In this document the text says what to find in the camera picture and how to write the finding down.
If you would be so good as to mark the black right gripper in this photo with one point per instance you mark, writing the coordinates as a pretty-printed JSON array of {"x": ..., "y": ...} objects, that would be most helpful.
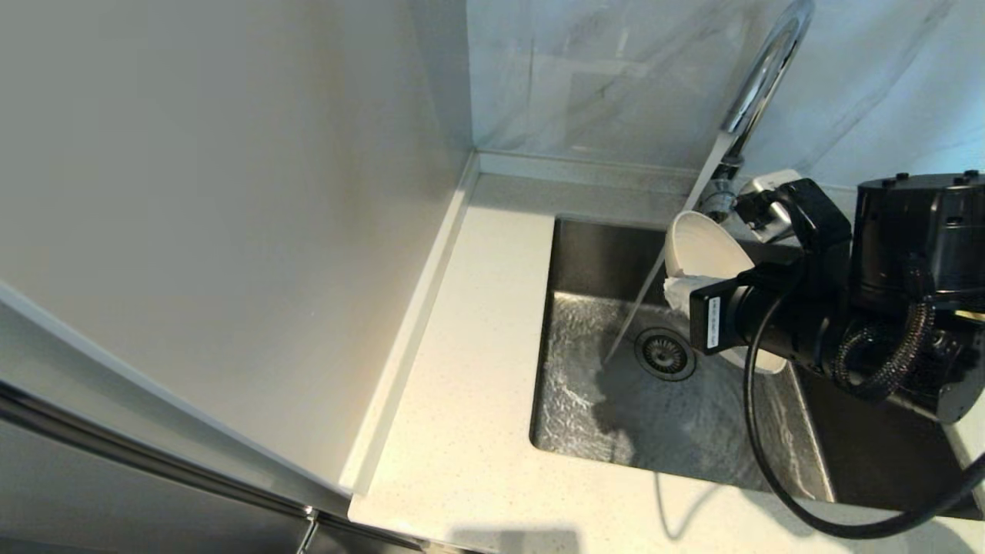
[{"x": 793, "y": 323}]

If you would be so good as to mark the white ceramic bowl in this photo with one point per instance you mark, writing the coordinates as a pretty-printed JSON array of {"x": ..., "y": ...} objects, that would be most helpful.
[{"x": 704, "y": 246}]

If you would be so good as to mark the stainless steel sink basin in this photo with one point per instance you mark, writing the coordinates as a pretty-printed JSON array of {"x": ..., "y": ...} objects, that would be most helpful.
[{"x": 592, "y": 261}]

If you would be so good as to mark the round metal drain strainer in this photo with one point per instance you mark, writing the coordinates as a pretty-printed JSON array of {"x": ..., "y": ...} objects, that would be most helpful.
[{"x": 662, "y": 354}]

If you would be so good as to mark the chrome gooseneck faucet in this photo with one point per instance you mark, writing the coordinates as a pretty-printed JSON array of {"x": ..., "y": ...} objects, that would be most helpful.
[{"x": 766, "y": 69}]

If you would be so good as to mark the tall grey cabinet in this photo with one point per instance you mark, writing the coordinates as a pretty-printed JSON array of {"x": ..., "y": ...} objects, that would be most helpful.
[{"x": 231, "y": 192}]

